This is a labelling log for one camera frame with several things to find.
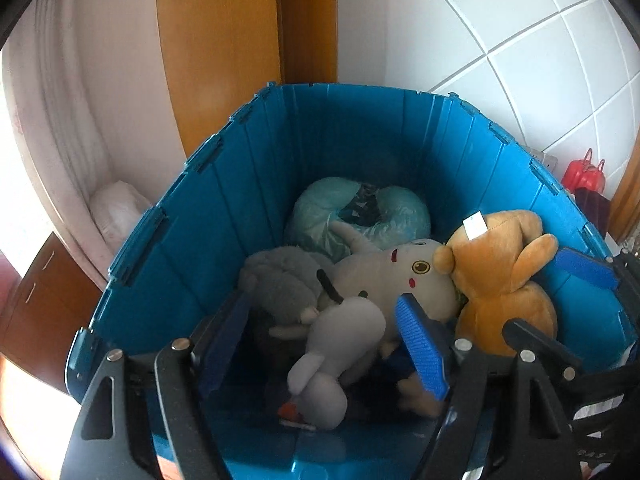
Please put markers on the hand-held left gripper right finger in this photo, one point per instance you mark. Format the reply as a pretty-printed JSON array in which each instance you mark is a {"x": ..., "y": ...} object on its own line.
[{"x": 420, "y": 350}]

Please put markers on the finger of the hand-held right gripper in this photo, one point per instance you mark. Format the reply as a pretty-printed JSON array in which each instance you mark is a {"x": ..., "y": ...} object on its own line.
[
  {"x": 545, "y": 345},
  {"x": 585, "y": 266}
]

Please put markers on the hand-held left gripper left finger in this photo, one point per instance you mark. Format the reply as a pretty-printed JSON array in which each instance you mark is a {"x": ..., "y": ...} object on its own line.
[{"x": 225, "y": 345}]

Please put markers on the brown teddy bear plush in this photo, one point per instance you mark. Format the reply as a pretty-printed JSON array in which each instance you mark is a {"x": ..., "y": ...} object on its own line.
[{"x": 500, "y": 310}]

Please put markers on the blue plastic storage bin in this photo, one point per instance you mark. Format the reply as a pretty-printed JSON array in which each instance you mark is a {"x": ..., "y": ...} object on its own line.
[{"x": 350, "y": 130}]

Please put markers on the tan plush toy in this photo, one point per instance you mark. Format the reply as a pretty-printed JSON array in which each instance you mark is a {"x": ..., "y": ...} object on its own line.
[{"x": 420, "y": 402}]

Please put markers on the dark maroon bag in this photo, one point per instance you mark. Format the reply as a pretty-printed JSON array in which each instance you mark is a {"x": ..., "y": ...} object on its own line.
[{"x": 592, "y": 210}]

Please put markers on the light grey plush toy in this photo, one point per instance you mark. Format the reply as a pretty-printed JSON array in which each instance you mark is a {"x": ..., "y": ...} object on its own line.
[{"x": 345, "y": 330}]

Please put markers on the grey yellow-eyed plush toy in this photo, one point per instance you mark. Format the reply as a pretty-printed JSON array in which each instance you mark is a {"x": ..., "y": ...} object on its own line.
[{"x": 380, "y": 280}]

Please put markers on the grey fluffy plush toy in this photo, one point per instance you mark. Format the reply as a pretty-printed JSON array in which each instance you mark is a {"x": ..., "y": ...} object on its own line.
[{"x": 280, "y": 280}]

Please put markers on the red bag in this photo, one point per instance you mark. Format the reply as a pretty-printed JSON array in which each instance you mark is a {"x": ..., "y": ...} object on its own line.
[{"x": 582, "y": 175}]

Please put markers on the white pillow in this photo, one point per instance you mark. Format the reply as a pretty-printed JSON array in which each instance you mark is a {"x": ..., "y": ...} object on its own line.
[{"x": 120, "y": 210}]

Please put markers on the brown wooden cabinet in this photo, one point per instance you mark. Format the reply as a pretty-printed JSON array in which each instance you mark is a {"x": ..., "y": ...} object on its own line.
[{"x": 45, "y": 310}]

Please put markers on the wooden wardrobe panel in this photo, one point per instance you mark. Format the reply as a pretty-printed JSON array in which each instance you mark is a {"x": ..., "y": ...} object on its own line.
[{"x": 220, "y": 35}]

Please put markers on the white curtain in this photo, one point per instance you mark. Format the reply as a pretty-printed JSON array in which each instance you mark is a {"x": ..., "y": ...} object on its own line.
[{"x": 75, "y": 60}]

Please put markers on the wooden door frame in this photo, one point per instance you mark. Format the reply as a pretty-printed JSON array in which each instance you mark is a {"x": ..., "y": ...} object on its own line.
[{"x": 627, "y": 195}]

